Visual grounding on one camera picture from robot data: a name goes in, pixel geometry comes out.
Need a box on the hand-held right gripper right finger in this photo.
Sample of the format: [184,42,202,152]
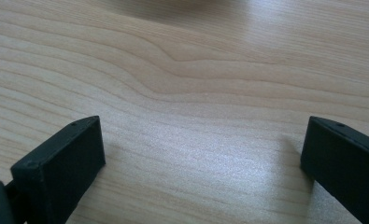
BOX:
[300,116,369,224]

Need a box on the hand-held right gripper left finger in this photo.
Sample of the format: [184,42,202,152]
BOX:
[10,115,106,224]

